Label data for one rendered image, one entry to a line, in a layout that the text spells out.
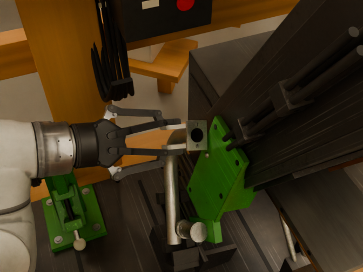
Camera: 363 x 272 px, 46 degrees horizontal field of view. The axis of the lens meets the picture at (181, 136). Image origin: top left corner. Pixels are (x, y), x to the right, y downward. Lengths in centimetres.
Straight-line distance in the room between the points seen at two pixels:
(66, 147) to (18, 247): 16
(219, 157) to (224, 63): 24
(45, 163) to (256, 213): 59
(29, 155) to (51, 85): 31
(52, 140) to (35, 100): 211
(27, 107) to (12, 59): 175
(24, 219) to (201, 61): 48
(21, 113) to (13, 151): 207
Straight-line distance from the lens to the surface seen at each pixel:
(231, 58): 94
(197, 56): 94
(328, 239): 82
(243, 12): 113
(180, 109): 258
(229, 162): 73
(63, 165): 69
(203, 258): 93
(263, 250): 104
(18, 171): 67
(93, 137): 70
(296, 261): 92
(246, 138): 61
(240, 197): 81
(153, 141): 124
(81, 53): 91
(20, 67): 102
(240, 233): 105
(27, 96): 283
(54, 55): 91
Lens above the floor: 182
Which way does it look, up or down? 48 degrees down
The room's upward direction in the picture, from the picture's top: straight up
